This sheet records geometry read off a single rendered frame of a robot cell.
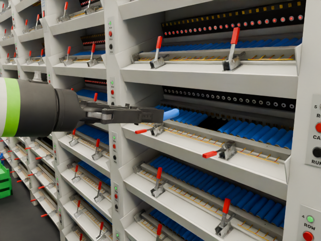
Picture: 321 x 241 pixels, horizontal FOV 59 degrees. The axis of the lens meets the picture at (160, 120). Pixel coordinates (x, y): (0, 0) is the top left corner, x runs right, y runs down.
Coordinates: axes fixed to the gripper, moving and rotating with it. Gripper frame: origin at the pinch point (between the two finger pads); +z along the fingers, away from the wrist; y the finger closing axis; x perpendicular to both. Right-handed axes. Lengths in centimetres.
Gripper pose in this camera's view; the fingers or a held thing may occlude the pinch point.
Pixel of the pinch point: (146, 115)
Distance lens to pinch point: 61.1
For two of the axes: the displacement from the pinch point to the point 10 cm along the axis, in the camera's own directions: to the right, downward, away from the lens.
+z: 7.8, 0.3, 6.3
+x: -1.2, 9.9, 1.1
